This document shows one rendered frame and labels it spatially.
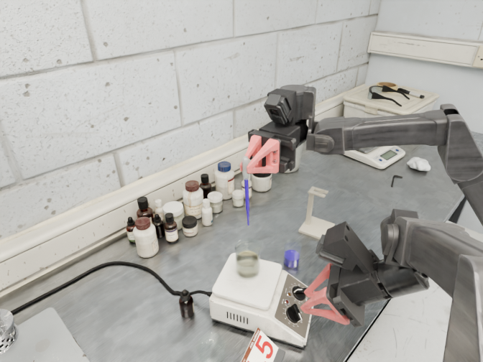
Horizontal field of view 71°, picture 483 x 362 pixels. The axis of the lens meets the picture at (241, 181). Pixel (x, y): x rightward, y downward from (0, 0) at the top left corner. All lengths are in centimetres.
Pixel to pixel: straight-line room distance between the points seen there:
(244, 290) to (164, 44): 64
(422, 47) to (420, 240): 147
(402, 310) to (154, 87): 81
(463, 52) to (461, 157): 111
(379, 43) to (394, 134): 123
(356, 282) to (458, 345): 26
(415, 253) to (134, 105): 74
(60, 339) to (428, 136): 81
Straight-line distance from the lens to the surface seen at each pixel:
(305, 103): 70
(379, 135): 71
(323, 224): 100
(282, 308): 71
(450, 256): 37
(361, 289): 55
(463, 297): 29
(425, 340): 83
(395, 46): 188
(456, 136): 71
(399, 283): 54
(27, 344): 84
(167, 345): 75
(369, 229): 104
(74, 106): 87
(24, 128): 85
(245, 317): 71
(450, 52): 182
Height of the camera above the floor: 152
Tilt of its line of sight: 32 degrees down
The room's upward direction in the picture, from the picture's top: straight up
